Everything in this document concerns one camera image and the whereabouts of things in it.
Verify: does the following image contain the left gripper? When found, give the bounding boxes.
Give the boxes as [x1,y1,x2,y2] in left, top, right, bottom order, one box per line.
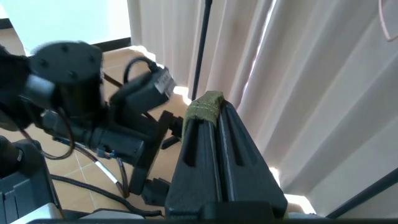
[42,107,185,207]

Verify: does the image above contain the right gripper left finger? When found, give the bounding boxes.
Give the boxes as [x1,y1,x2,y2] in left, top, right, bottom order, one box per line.
[164,119,223,218]

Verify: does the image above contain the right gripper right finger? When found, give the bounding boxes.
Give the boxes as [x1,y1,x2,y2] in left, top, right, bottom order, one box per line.
[217,99,289,218]

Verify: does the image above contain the pink clothes hanger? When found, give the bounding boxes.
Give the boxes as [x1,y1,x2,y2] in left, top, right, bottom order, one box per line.
[378,0,398,43]

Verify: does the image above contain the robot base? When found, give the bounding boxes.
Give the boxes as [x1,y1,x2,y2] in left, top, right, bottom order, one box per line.
[0,135,137,224]

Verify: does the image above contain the black clothes rack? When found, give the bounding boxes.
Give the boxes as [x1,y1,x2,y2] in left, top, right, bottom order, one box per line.
[190,0,213,101]

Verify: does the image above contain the beige curtain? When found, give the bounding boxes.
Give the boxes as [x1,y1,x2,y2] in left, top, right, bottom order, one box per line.
[126,0,398,218]

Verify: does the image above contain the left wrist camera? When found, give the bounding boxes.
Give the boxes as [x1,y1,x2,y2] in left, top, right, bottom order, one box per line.
[108,55,177,125]

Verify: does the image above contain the black cable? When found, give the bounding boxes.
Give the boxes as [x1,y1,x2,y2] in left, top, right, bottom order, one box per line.
[49,174,164,218]

